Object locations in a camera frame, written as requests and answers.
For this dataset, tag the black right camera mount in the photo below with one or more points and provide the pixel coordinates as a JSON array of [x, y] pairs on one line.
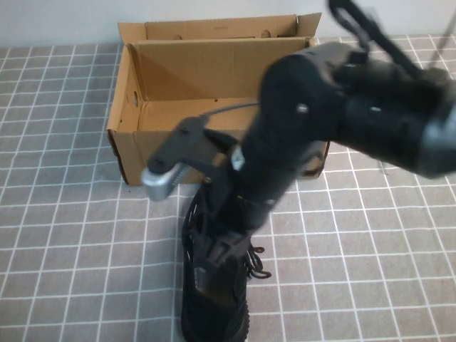
[[181, 139]]

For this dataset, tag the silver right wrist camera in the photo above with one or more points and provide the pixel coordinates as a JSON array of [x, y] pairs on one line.
[[160, 185]]

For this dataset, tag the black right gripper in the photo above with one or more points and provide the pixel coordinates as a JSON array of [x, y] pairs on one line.
[[228, 242]]

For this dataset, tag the black mesh sneaker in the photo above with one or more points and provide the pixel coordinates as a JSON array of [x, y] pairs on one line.
[[221, 313]]

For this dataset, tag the grey white-checked tablecloth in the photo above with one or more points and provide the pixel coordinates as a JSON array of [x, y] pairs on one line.
[[356, 249]]

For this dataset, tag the brown cardboard shoe box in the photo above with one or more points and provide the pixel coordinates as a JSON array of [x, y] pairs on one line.
[[185, 71]]

